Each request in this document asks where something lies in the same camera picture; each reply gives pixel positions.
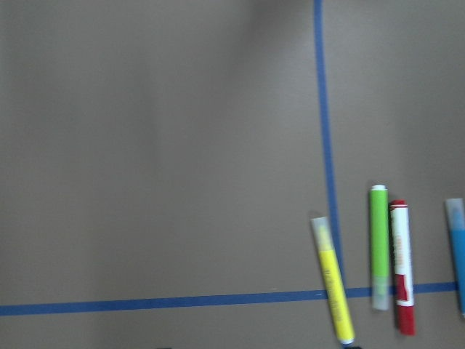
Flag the yellow highlighter pen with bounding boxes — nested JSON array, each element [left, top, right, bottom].
[[310, 217, 355, 348]]

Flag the red capped white marker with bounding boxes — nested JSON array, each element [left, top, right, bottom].
[[389, 199, 416, 336]]

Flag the green highlighter pen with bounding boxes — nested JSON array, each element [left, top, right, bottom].
[[370, 184, 389, 311]]

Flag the blue marker pen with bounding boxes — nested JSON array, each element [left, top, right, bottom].
[[445, 198, 464, 316]]

